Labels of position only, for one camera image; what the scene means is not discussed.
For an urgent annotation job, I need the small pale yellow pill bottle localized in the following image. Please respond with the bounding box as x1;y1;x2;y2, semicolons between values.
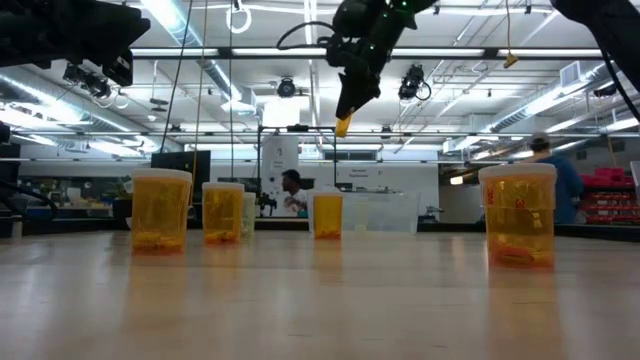
242;191;258;239

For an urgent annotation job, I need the black curved cable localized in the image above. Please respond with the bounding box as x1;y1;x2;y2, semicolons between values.
0;180;59;221

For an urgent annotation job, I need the potted green succulent plant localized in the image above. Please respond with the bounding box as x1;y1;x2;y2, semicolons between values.
107;182;135;231

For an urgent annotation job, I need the thin black cable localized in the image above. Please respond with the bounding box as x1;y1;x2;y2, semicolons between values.
597;44;640;124

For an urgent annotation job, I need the red storage bin shelf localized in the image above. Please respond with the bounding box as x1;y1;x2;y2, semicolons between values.
578;167;640;225

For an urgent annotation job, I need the clear plastic bin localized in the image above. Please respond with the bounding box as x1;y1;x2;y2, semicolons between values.
305;188;422;235

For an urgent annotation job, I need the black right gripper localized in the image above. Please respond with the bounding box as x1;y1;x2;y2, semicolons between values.
335;24;396;120

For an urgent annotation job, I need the round black ceiling fixture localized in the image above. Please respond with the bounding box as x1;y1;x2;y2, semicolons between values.
276;77;298;99

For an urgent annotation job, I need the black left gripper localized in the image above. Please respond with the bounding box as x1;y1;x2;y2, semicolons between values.
49;0;151;87

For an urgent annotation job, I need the person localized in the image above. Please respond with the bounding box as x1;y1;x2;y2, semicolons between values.
519;131;585;225
279;168;311;219

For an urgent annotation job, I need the black hanging cable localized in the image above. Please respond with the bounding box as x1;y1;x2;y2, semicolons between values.
158;0;195;154

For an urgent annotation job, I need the small orange pill bottle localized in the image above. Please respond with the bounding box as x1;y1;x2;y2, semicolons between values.
333;112;355;139

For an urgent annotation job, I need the black metal stand frame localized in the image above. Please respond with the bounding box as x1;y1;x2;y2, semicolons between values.
256;123;338;201

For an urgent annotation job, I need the yellow hanging cord with plug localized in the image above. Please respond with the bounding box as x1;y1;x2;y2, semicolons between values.
502;0;520;70

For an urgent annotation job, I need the black aluminium table frame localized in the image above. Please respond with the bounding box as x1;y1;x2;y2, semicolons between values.
0;214;640;242

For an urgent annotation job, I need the black hanging camera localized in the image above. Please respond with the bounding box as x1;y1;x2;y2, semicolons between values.
397;63;433;102

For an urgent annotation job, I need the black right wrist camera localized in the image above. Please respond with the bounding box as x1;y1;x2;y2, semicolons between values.
327;43;360;69

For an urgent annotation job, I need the black ceiling fixture cluster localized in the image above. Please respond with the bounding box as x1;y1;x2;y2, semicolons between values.
62;63;114;100

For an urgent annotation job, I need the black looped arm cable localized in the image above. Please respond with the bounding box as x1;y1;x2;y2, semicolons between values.
276;20;334;52

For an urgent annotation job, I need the white sign panel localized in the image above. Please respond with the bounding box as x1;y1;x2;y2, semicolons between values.
260;135;300;217

